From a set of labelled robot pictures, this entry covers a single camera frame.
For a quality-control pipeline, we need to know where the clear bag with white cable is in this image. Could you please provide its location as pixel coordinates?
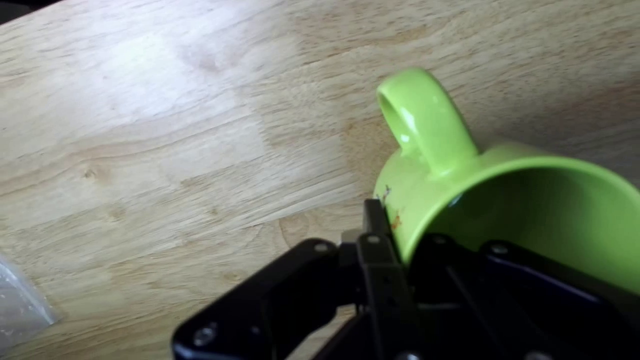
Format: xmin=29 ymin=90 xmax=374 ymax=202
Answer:
xmin=0 ymin=256 xmax=60 ymax=353

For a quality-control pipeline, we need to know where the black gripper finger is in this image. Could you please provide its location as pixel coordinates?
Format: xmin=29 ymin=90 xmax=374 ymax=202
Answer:
xmin=356 ymin=201 xmax=415 ymax=360

